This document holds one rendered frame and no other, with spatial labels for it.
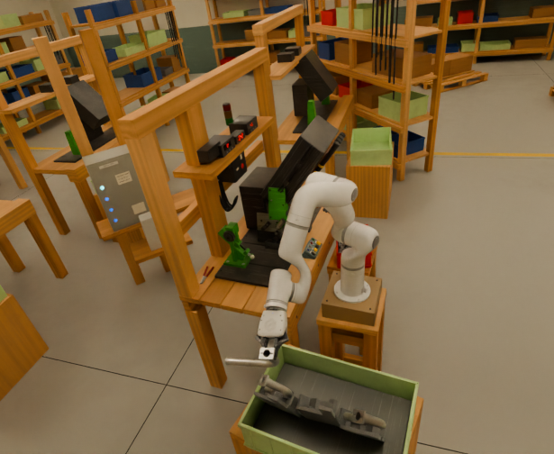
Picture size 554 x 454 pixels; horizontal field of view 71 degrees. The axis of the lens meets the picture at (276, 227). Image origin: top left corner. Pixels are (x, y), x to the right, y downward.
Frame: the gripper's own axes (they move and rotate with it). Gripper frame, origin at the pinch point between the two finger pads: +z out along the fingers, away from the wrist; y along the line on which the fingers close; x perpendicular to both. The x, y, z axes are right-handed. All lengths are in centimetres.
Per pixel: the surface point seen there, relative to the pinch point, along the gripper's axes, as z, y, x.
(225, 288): -50, -60, 55
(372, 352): -24, 21, 82
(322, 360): -8.9, 6.3, 43.4
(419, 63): -363, 53, 165
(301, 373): -4.0, -5.2, 48.8
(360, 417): 16.6, 30.7, 10.1
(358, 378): -4, 21, 50
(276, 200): -107, -34, 50
